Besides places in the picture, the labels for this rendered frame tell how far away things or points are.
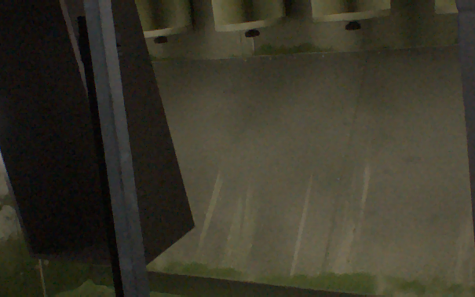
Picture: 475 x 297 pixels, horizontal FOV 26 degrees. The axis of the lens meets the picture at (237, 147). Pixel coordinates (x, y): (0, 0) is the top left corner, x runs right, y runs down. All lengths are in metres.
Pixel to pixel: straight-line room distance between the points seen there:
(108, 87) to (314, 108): 2.26
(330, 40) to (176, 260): 1.25
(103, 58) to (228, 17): 2.11
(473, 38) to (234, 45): 2.84
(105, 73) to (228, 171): 2.36
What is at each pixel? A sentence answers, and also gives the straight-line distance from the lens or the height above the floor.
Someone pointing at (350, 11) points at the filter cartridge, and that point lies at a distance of 4.25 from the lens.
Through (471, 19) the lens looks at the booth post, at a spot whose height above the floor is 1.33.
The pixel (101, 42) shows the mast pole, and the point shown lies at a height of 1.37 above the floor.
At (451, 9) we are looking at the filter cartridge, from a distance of 4.01.
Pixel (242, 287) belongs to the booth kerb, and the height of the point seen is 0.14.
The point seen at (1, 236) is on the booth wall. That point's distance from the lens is 4.83.
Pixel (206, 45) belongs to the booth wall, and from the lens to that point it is 5.18.
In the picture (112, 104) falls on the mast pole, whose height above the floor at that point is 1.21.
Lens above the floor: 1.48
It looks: 9 degrees down
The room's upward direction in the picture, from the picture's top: 7 degrees counter-clockwise
